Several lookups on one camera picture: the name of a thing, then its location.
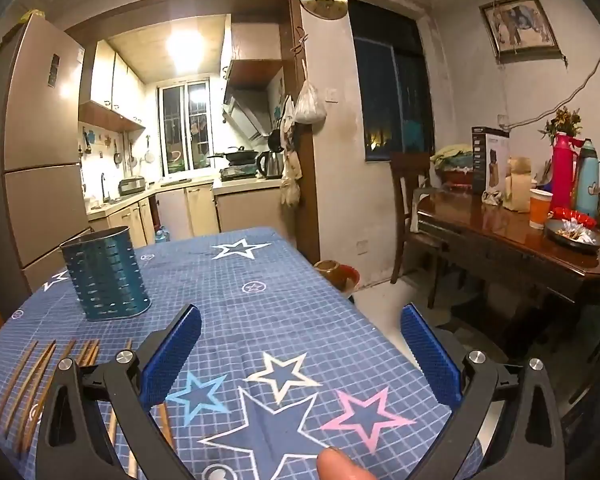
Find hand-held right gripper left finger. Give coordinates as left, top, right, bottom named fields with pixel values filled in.
left=36, top=304, right=203, bottom=480

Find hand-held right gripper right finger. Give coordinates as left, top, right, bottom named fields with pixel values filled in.
left=400, top=303, right=567, bottom=480

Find teal perforated metal utensil holder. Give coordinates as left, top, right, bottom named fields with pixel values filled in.
left=60, top=226, right=152, bottom=322

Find row of wooden chopsticks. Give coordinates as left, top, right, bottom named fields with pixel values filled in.
left=0, top=337, right=176, bottom=478

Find person's right hand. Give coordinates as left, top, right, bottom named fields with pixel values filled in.
left=316, top=447, right=377, bottom=480

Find blue star printed tablecloth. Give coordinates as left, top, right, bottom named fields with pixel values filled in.
left=0, top=227, right=486, bottom=480

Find dark wooden sideboard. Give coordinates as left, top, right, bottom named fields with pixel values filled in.
left=411, top=185, right=600, bottom=361

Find brown clay jar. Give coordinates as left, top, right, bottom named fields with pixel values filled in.
left=314, top=259, right=342, bottom=288

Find beige kitchen base cabinets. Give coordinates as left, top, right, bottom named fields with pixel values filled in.
left=87, top=180, right=296, bottom=246

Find dark wooden chair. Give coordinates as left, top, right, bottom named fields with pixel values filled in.
left=389, top=152, right=443, bottom=286

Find orange paper cup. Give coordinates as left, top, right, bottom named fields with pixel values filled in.
left=529, top=189, right=553, bottom=230

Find plate of candies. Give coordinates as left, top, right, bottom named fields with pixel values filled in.
left=544, top=217, right=600, bottom=251

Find beige paper bag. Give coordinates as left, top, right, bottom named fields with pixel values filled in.
left=502, top=156, right=533, bottom=213

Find gas stove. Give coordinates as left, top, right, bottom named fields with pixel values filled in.
left=219, top=165, right=258, bottom=181

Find pile of folded cloths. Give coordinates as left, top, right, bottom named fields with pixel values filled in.
left=430, top=144, right=476, bottom=188

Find red snack packet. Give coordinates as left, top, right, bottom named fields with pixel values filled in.
left=552, top=207, right=598, bottom=226

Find black and white carton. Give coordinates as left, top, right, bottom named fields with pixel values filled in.
left=471, top=126, right=511, bottom=196

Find hanging beige cloth bags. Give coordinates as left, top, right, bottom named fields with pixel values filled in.
left=280, top=150, right=302, bottom=207

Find black wok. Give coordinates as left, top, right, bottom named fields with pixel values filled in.
left=207, top=146, right=261, bottom=165

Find steel electric kettle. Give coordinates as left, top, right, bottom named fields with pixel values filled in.
left=256, top=150, right=285, bottom=180

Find barred kitchen window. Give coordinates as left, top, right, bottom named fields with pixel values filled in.
left=156, top=80, right=215, bottom=177

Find red thermos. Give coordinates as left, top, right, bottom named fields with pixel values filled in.
left=550, top=132, right=581, bottom=211

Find teal thermos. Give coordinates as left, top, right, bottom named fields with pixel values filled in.
left=575, top=139, right=600, bottom=220

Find metal range hood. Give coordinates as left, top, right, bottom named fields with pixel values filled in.
left=221, top=85, right=271, bottom=141

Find hanging white cloth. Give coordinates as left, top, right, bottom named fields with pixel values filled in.
left=280, top=95, right=297, bottom=133

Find dried flower bunch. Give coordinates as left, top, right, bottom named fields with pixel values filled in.
left=539, top=107, right=583, bottom=146

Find bronze refrigerator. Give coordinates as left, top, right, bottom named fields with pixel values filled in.
left=0, top=12, right=93, bottom=293

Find dark room window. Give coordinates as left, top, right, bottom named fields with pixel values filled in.
left=347, top=0, right=436, bottom=163

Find hanging white plastic bag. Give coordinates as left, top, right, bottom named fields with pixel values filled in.
left=294, top=77, right=327, bottom=125

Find square ceiling lamp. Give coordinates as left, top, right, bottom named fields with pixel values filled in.
left=166, top=30, right=206, bottom=73

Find cabinet above range hood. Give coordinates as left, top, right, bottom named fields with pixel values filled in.
left=222, top=15, right=286, bottom=91

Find framed elephant picture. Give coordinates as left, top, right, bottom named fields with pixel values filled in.
left=479, top=0, right=562, bottom=63

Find beige wall cabinets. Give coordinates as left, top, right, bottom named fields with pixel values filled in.
left=80, top=40, right=146, bottom=131

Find white wall cable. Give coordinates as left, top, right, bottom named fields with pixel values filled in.
left=500, top=37, right=600, bottom=128

